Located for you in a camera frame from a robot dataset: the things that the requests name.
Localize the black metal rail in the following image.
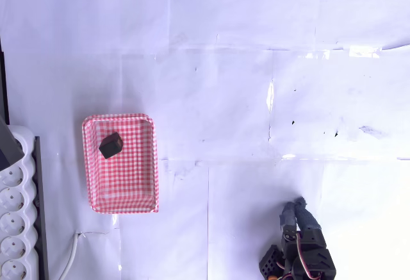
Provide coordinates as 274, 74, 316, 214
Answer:
32, 136, 50, 280

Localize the small black cube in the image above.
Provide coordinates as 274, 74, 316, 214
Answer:
98, 132, 124, 160

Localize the grey slanted box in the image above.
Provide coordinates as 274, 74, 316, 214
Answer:
0, 112, 25, 172

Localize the clear tape strip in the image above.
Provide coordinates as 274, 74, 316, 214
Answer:
348, 45, 382, 58

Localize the dark vertical edge strip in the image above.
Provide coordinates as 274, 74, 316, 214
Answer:
0, 36, 10, 126

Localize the white power strip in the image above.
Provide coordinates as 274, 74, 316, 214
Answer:
0, 125, 38, 280

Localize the red checkered tray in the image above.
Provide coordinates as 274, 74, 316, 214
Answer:
81, 113, 160, 215

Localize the white power cable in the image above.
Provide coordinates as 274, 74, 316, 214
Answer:
58, 232, 85, 280

